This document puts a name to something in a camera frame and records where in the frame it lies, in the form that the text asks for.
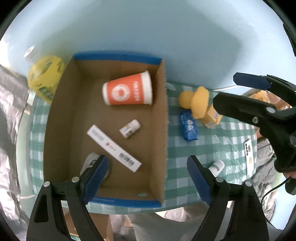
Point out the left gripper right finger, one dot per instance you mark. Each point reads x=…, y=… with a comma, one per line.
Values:
x=247, y=220

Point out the orange snack bag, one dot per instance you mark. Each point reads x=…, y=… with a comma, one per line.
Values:
x=271, y=98

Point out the yellow ointment box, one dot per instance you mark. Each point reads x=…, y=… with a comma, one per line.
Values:
x=212, y=118

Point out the grey crinkled curtain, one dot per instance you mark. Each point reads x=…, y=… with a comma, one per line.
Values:
x=14, y=95

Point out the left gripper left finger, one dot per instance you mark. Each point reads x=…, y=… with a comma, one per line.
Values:
x=47, y=221

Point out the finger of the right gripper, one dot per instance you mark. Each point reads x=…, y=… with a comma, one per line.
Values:
x=247, y=110
x=252, y=81

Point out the green checkered tablecloth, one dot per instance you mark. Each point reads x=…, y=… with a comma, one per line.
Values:
x=223, y=142

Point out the grey rolled sock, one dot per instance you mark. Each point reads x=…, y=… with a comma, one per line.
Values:
x=90, y=161

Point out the orange paper cup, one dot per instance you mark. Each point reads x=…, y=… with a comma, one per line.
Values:
x=133, y=89

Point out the small white medicine bottle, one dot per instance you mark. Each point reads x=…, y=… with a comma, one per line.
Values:
x=130, y=128

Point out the long white medicine box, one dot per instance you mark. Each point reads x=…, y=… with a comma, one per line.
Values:
x=112, y=148

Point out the cardboard box blue edges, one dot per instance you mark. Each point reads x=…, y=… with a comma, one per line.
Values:
x=78, y=104

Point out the yellow drink bottle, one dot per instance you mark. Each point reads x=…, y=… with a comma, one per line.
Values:
x=44, y=73

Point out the person's right hand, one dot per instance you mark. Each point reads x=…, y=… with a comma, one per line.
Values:
x=290, y=176

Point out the white pill bottle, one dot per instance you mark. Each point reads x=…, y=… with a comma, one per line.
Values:
x=217, y=167

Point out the yellow rubber duck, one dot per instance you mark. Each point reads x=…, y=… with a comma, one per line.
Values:
x=196, y=102

